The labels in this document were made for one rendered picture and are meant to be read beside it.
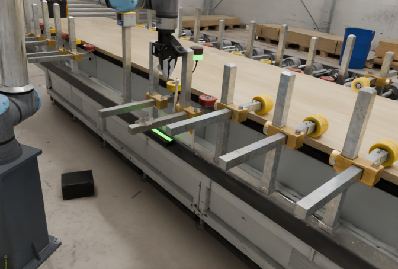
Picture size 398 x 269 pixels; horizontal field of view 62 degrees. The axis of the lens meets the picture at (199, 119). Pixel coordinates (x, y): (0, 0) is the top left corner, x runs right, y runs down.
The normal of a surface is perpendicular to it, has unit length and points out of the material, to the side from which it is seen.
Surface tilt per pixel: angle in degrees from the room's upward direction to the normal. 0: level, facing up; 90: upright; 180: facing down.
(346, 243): 0
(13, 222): 90
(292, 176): 90
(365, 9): 90
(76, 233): 0
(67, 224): 0
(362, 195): 90
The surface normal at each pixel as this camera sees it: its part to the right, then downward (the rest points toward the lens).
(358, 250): 0.07, -0.91
